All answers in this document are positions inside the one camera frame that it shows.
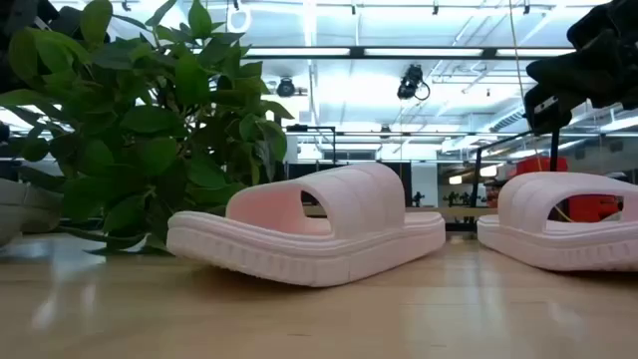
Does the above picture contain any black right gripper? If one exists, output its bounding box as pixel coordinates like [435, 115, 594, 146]
[522, 29, 638, 135]

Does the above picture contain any pink foam slide sandal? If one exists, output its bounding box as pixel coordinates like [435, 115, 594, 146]
[165, 162, 448, 289]
[477, 172, 638, 273]

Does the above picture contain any grey foam slide sandal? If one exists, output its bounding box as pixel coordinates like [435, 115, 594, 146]
[0, 178, 64, 246]

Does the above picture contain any black overhead rig beam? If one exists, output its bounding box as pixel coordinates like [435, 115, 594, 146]
[241, 46, 577, 60]

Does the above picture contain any black round ceiling lamp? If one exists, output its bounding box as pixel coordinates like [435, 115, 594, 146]
[275, 76, 297, 99]

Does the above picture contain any green artificial leafy plant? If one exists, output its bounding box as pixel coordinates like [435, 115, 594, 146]
[0, 0, 295, 255]

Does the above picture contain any black overhead camera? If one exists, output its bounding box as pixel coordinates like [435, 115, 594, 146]
[397, 63, 432, 102]

